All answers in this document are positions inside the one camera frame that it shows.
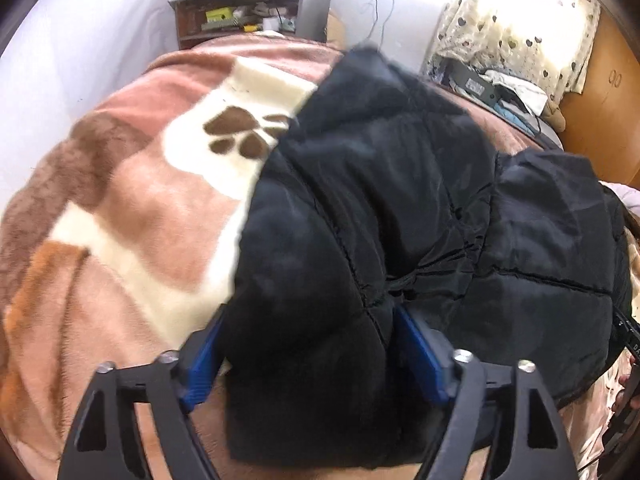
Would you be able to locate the brown paper bag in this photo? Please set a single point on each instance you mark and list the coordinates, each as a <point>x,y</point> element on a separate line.
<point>336,27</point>

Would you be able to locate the grey shelf unit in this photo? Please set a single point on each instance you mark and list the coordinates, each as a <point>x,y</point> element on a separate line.
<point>310,15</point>

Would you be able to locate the black puffer jacket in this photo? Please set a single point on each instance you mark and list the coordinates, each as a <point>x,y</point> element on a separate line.
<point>400,200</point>

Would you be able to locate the tan plush toy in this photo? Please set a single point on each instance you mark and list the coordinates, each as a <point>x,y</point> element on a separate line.
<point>555,115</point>

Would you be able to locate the grey flat device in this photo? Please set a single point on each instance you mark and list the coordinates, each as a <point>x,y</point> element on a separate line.
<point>475,80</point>

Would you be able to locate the stack of folded clothes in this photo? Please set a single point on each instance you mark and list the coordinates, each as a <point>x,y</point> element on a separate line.
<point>520,97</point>

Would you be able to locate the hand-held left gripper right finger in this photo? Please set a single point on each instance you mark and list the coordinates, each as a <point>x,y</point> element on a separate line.
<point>422,355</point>

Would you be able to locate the heart print curtain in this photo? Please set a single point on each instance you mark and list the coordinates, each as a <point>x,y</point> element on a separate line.
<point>515,20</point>

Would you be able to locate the person's right hand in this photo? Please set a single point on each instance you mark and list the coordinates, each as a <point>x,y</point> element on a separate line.
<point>621,382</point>

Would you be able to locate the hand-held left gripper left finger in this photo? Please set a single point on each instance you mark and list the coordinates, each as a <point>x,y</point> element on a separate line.
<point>202,360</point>

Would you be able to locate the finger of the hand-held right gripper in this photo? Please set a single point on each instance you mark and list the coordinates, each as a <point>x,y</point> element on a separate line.
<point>627,327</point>

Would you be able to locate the yellow-green box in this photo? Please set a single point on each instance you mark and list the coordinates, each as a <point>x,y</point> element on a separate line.
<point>220,15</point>

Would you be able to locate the wooden wardrobe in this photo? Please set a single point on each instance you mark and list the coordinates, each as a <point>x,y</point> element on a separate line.
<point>610,85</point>

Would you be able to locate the pink cloth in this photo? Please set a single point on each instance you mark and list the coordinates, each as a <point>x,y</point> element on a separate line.
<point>627,200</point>

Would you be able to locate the paw print plush blanket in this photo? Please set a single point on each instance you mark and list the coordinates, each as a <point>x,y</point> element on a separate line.
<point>125,200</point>

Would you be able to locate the small white container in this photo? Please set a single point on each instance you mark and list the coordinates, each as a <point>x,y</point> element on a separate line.
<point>270,24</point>

